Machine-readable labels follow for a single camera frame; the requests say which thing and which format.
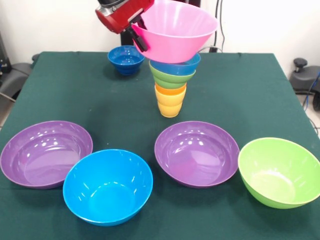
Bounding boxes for small dark blue bowl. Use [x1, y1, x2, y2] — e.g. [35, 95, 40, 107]
[108, 45, 147, 76]

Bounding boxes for small light blue bowl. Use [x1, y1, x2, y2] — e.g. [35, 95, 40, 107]
[148, 52, 202, 77]

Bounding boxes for orange cup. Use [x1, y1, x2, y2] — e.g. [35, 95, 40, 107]
[154, 82, 187, 96]

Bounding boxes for black cables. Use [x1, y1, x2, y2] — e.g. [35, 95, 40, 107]
[197, 0, 226, 54]

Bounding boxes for large pink bowl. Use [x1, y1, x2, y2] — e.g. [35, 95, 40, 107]
[131, 0, 219, 64]

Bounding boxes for purple bowl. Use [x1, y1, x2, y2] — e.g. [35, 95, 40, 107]
[154, 120, 241, 189]
[0, 120, 94, 190]

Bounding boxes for black chair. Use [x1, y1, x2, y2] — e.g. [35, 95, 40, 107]
[0, 32, 41, 101]

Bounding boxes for yellow cup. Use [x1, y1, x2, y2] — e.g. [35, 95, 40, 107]
[155, 89, 187, 118]

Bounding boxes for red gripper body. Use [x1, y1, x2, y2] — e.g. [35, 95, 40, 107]
[95, 0, 155, 35]

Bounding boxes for dark green table cloth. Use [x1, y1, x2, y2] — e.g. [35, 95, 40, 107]
[0, 51, 320, 240]

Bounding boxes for large blue bowl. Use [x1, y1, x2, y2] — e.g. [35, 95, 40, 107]
[62, 148, 154, 227]

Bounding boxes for black knobbed equipment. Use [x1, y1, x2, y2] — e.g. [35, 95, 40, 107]
[292, 57, 320, 113]

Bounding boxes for small green bowl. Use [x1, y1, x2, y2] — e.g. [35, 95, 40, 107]
[149, 66, 197, 90]

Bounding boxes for large green bowl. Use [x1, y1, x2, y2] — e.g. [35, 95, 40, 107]
[238, 137, 320, 210]

